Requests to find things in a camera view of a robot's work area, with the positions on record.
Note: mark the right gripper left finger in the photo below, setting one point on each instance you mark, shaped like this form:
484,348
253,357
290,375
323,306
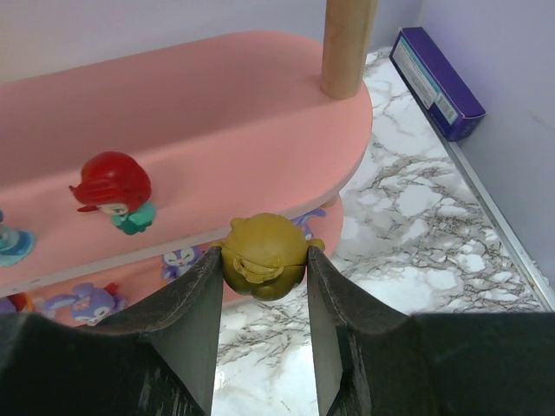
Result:
156,357

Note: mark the small purple bunny toy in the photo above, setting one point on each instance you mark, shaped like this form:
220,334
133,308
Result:
89,304

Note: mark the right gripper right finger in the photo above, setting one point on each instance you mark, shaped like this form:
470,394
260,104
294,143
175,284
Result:
370,359

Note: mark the purple orange bunny toy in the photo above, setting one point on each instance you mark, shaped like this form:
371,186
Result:
20,302

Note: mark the red cherry toy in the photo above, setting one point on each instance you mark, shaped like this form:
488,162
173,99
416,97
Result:
114,183

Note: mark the purple box at wall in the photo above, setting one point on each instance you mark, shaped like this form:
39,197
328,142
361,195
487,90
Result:
442,95

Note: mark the small yellow blue toy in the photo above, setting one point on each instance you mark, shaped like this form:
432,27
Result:
16,244

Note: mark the olive brown round toy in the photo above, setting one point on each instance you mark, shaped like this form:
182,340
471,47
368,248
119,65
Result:
265,256

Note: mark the pink three-tier shelf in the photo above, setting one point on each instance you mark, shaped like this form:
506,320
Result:
225,127

